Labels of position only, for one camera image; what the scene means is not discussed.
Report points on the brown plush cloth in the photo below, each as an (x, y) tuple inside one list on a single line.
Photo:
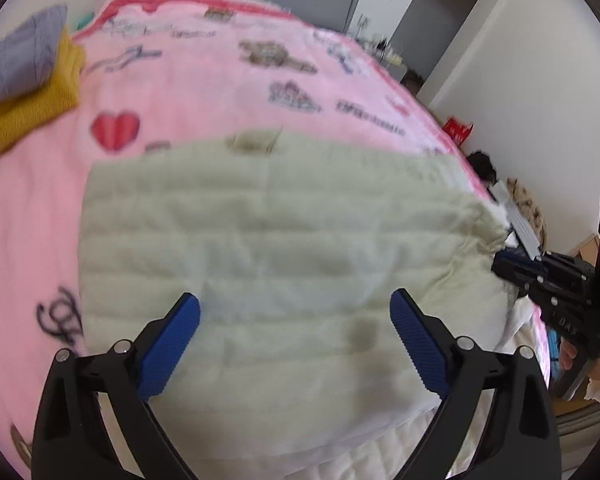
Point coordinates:
[(527, 200)]

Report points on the cardboard box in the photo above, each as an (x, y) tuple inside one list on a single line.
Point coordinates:
[(585, 247)]

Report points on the purple knit sweater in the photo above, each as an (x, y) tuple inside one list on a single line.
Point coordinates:
[(20, 55)]

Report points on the black bag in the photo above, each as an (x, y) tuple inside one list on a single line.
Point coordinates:
[(482, 166)]

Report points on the white quilted hooded jacket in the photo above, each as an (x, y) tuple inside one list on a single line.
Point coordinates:
[(280, 260)]

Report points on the pink printed blanket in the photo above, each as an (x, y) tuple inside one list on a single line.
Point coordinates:
[(205, 85)]

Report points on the yellow folded sweater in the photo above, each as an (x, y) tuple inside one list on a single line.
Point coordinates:
[(35, 110)]

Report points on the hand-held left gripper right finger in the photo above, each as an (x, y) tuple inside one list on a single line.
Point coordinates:
[(420, 342)]

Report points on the person's right hand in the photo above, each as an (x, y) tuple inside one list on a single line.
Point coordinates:
[(568, 357)]

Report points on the red shopping bag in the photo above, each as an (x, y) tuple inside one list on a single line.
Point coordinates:
[(458, 131)]

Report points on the white door frame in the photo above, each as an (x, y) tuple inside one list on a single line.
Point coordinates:
[(460, 60)]

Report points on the teal small cloth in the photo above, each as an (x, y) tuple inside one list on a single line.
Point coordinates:
[(86, 20)]

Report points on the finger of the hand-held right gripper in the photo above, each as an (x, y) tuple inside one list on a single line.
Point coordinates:
[(527, 289), (520, 264)]

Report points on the white grey nightstand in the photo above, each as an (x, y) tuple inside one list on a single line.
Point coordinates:
[(395, 60)]

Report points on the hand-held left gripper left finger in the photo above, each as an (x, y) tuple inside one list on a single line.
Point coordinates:
[(172, 345)]

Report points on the white slatted panel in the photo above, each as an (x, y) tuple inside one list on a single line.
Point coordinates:
[(522, 225)]

